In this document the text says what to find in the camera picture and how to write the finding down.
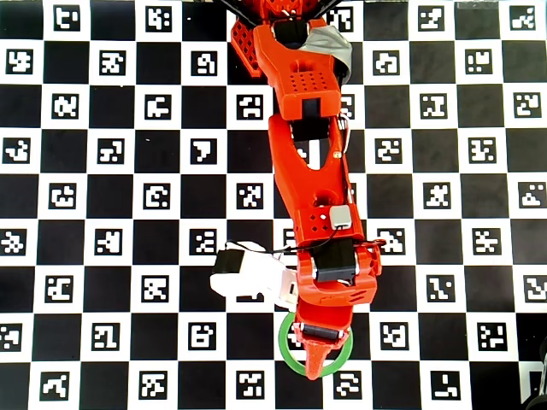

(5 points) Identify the orange robot base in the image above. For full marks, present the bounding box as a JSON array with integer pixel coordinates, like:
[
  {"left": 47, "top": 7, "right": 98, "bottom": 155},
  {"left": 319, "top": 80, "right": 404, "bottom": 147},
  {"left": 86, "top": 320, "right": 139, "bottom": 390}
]
[{"left": 229, "top": 0, "right": 330, "bottom": 79}]

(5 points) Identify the small silver box module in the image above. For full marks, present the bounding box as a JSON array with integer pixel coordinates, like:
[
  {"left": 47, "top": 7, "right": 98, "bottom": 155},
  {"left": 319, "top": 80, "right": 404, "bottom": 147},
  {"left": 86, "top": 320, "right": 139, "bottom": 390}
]
[{"left": 329, "top": 205, "right": 352, "bottom": 227}]

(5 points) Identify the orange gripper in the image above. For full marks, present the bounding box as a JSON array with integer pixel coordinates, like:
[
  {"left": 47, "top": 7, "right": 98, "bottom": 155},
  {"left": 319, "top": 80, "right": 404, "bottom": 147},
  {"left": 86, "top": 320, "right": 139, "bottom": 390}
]
[{"left": 292, "top": 302, "right": 354, "bottom": 382}]

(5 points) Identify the grey duct tape wad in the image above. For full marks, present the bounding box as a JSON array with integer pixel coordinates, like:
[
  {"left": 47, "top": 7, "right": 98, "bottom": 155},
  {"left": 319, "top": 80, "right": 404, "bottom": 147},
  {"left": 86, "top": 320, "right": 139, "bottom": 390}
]
[{"left": 298, "top": 26, "right": 354, "bottom": 82}]

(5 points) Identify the green ring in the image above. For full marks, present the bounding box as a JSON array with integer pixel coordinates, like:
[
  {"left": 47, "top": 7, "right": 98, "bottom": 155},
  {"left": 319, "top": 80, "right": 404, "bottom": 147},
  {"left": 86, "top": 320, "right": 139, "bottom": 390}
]
[{"left": 278, "top": 311, "right": 355, "bottom": 379}]

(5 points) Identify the black white checkerboard marker mat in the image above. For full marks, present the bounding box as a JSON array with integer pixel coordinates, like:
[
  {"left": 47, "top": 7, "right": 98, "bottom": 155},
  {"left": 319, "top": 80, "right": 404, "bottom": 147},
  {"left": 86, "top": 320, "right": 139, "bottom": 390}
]
[{"left": 0, "top": 0, "right": 547, "bottom": 410}]

